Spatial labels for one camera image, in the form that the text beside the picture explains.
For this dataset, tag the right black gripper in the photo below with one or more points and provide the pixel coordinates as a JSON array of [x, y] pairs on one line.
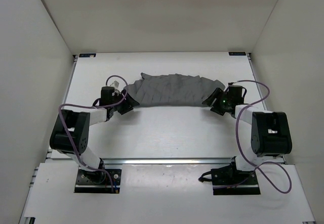
[[218, 94]]

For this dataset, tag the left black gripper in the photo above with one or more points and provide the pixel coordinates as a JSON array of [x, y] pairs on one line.
[[129, 104]]

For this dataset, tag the grey pleated skirt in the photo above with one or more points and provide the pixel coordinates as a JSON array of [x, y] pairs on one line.
[[172, 90]]

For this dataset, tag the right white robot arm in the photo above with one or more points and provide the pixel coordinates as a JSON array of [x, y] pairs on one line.
[[270, 133]]

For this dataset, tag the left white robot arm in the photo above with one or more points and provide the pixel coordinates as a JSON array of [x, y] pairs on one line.
[[70, 135]]

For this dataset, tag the right blue corner label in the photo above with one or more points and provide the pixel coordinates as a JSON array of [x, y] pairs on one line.
[[237, 53]]

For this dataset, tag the blue corner label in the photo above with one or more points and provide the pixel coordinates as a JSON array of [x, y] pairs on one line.
[[237, 53], [87, 55]]

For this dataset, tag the left blue corner label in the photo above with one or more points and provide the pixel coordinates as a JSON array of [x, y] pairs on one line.
[[87, 55]]

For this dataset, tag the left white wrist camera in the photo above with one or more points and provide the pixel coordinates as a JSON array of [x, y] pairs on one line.
[[115, 84]]

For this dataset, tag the aluminium front rail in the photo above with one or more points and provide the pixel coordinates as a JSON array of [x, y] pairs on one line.
[[165, 161]]

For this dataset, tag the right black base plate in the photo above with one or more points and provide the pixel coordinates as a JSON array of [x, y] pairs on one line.
[[228, 180]]

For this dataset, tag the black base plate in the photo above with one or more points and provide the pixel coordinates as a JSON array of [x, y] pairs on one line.
[[228, 180], [98, 182]]

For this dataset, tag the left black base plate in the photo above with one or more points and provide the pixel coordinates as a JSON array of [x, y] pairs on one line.
[[98, 182]]

